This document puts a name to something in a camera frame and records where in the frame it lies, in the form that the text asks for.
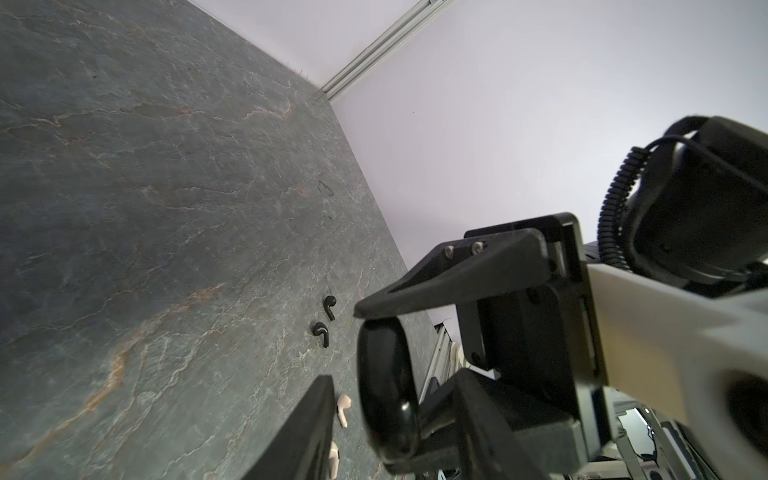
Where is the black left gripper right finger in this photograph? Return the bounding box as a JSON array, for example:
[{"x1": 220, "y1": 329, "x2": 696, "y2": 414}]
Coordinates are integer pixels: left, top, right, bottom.
[{"x1": 453, "y1": 369, "x2": 546, "y2": 479}]

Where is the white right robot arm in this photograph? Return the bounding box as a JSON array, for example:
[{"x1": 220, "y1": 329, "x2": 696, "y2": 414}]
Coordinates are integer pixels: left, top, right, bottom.
[{"x1": 354, "y1": 116, "x2": 767, "y2": 479}]

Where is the black round charging case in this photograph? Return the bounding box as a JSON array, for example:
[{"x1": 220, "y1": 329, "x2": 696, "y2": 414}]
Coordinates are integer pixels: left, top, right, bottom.
[{"x1": 357, "y1": 317, "x2": 420, "y2": 464}]

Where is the black earbud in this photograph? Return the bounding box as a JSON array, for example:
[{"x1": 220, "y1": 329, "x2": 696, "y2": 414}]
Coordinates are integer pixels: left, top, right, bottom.
[
  {"x1": 311, "y1": 322, "x2": 330, "y2": 348},
  {"x1": 323, "y1": 295, "x2": 337, "y2": 321}
]

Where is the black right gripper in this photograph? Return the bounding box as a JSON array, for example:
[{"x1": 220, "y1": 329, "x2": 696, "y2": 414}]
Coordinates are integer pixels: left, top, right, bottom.
[{"x1": 354, "y1": 213, "x2": 617, "y2": 475}]

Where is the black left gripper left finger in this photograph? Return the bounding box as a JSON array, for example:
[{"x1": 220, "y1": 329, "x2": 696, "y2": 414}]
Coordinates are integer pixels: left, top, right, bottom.
[{"x1": 243, "y1": 375, "x2": 335, "y2": 480}]

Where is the pink earbud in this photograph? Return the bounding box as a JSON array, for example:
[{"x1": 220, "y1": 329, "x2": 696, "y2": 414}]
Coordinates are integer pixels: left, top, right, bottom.
[
  {"x1": 328, "y1": 441, "x2": 340, "y2": 480},
  {"x1": 336, "y1": 393, "x2": 352, "y2": 429}
]

